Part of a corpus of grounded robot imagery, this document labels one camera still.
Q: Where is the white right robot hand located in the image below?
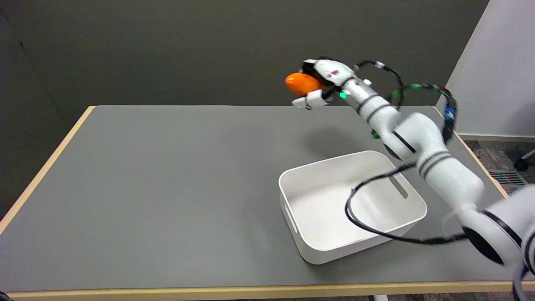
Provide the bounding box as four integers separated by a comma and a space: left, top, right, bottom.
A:
291, 59, 357, 110

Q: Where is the orange mango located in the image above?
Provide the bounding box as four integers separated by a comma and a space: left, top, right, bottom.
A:
285, 73, 325, 95

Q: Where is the white plastic box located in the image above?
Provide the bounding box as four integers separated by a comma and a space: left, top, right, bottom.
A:
278, 150, 428, 265

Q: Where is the floor vent grille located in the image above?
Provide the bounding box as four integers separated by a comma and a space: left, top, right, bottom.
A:
487, 169, 529, 186

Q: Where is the black chair caster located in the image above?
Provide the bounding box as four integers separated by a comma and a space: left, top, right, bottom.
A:
514, 149, 535, 171

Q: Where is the black green wrapped cable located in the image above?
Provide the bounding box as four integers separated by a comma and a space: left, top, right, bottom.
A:
354, 60, 458, 145

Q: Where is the black looping cable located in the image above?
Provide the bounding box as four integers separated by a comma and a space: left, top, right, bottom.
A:
345, 162, 468, 245

